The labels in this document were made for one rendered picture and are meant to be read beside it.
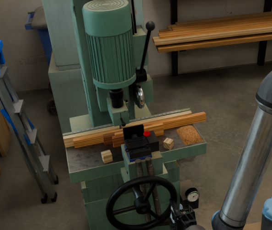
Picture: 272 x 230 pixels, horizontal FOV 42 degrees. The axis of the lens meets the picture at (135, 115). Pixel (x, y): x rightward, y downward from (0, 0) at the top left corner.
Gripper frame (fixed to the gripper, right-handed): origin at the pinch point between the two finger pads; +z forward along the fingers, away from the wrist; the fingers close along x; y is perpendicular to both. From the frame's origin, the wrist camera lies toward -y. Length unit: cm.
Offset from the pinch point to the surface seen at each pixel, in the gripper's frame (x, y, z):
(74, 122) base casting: 31, 27, 70
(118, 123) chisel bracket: 12.5, 33.3, 25.3
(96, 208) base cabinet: 28.7, -3.2, 26.6
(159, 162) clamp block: 1.3, 18.9, 8.2
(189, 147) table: -15.4, 18.1, 18.6
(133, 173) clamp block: 11.9, 16.4, 9.2
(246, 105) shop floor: -131, -16, 186
